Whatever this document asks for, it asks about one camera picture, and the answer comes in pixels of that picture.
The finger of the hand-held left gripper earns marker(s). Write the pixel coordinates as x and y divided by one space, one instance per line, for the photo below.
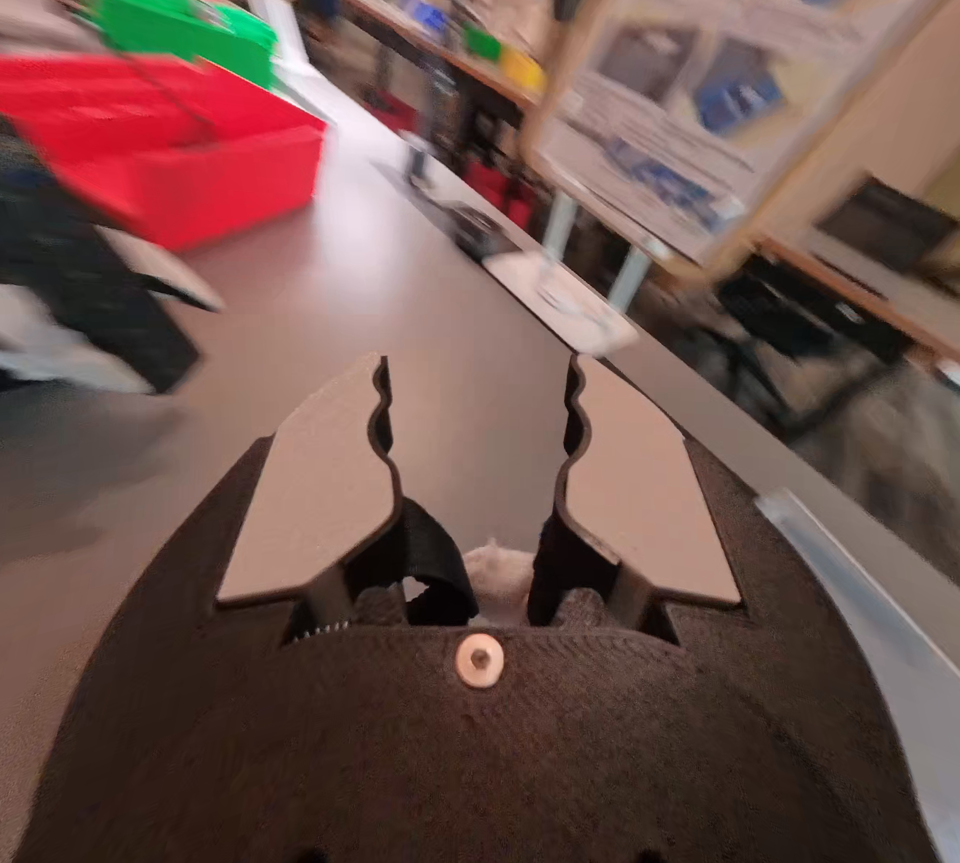
161 270

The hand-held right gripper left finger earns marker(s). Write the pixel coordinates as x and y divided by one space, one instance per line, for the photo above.
315 495

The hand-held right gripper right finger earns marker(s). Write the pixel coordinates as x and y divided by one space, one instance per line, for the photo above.
645 510

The red plastic bin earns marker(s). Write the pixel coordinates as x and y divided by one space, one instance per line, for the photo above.
225 195

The white plastic bin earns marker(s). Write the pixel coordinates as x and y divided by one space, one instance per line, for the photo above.
847 578

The person's right hand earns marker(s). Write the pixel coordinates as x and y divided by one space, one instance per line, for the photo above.
499 578

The black office chair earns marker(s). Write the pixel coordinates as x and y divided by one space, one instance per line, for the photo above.
892 225
787 323

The green plastic bin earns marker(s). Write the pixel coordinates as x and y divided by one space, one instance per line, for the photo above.
172 27

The dark grey small box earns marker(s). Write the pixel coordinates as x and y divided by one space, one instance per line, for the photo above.
480 229

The blue small bin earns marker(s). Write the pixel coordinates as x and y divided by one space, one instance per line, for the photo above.
429 14

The green small bin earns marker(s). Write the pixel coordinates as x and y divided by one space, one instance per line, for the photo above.
482 44

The yellow small bin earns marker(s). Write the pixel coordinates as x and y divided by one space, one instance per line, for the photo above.
523 69

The instruction poster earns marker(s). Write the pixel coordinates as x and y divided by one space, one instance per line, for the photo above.
712 53

